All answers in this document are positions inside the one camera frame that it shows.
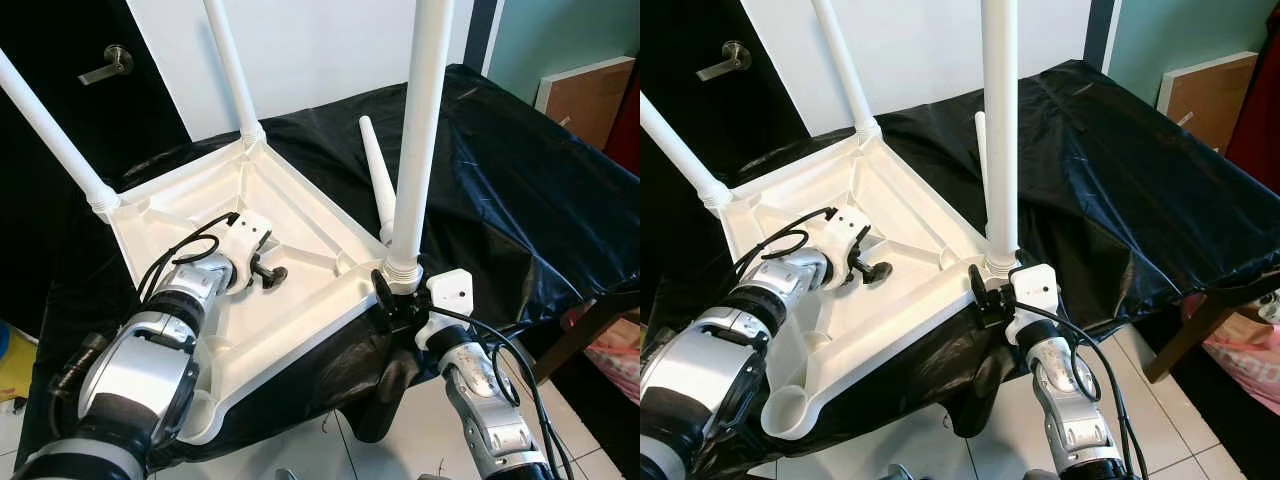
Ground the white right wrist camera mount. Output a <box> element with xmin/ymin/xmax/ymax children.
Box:
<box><xmin>1005</xmin><ymin>263</ymin><xmax>1061</xmax><ymax>346</ymax></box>
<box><xmin>415</xmin><ymin>268</ymin><xmax>474</xmax><ymax>351</ymax></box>

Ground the brown board with white edge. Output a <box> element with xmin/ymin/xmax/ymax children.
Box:
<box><xmin>1158</xmin><ymin>50</ymin><xmax>1259</xmax><ymax>151</ymax></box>
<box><xmin>535</xmin><ymin>55</ymin><xmax>638</xmax><ymax>151</ymax></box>

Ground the white plastic table leg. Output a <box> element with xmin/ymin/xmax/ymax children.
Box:
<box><xmin>972</xmin><ymin>110</ymin><xmax>993</xmax><ymax>216</ymax></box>
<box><xmin>358</xmin><ymin>115</ymin><xmax>398</xmax><ymax>246</ymax></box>
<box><xmin>383</xmin><ymin>0</ymin><xmax>456</xmax><ymax>296</ymax></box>
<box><xmin>640</xmin><ymin>92</ymin><xmax>736</xmax><ymax>216</ymax></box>
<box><xmin>978</xmin><ymin>0</ymin><xmax>1023</xmax><ymax>276</ymax></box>
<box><xmin>0</xmin><ymin>48</ymin><xmax>123</xmax><ymax>223</ymax></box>
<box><xmin>812</xmin><ymin>0</ymin><xmax>883</xmax><ymax>146</ymax></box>
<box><xmin>203</xmin><ymin>0</ymin><xmax>268</xmax><ymax>151</ymax></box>

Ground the pink plastic bag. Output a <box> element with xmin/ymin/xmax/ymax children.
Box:
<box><xmin>1200</xmin><ymin>320</ymin><xmax>1280</xmax><ymax>416</ymax></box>
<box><xmin>585</xmin><ymin>310</ymin><xmax>640</xmax><ymax>406</ymax></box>

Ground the black plastic table cover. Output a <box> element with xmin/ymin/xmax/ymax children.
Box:
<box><xmin>640</xmin><ymin>58</ymin><xmax>1280</xmax><ymax>471</ymax></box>
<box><xmin>15</xmin><ymin>62</ymin><xmax>640</xmax><ymax>471</ymax></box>

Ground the white plastic table top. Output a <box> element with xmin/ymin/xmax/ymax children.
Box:
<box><xmin>720</xmin><ymin>130</ymin><xmax>1031</xmax><ymax>441</ymax></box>
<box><xmin>105</xmin><ymin>135</ymin><xmax>431</xmax><ymax>446</ymax></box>

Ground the black door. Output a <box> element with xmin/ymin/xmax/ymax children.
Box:
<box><xmin>0</xmin><ymin>0</ymin><xmax>191</xmax><ymax>331</ymax></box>
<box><xmin>640</xmin><ymin>0</ymin><xmax>811</xmax><ymax>191</ymax></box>

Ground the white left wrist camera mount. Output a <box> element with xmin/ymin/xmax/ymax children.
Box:
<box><xmin>822</xmin><ymin>207</ymin><xmax>873</xmax><ymax>271</ymax></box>
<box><xmin>222</xmin><ymin>210</ymin><xmax>273</xmax><ymax>276</ymax></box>

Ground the yellow bin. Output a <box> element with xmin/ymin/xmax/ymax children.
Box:
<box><xmin>0</xmin><ymin>320</ymin><xmax>39</xmax><ymax>403</ymax></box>

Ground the dark red cloth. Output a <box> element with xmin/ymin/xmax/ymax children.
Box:
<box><xmin>1225</xmin><ymin>25</ymin><xmax>1280</xmax><ymax>191</ymax></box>
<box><xmin>605</xmin><ymin>70</ymin><xmax>640</xmax><ymax>176</ymax></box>

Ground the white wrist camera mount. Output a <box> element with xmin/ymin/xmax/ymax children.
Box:
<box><xmin>1005</xmin><ymin>263</ymin><xmax>1061</xmax><ymax>346</ymax></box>
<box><xmin>822</xmin><ymin>207</ymin><xmax>873</xmax><ymax>271</ymax></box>
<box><xmin>415</xmin><ymin>268</ymin><xmax>474</xmax><ymax>351</ymax></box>
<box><xmin>222</xmin><ymin>210</ymin><xmax>273</xmax><ymax>276</ymax></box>

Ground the silver door lever handle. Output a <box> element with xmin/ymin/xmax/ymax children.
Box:
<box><xmin>78</xmin><ymin>45</ymin><xmax>135</xmax><ymax>86</ymax></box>
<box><xmin>697</xmin><ymin>40</ymin><xmax>753</xmax><ymax>83</ymax></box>

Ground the brown wooden table leg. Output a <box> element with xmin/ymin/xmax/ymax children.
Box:
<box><xmin>1145</xmin><ymin>275</ymin><xmax>1280</xmax><ymax>384</ymax></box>
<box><xmin>530</xmin><ymin>290</ymin><xmax>640</xmax><ymax>386</ymax></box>

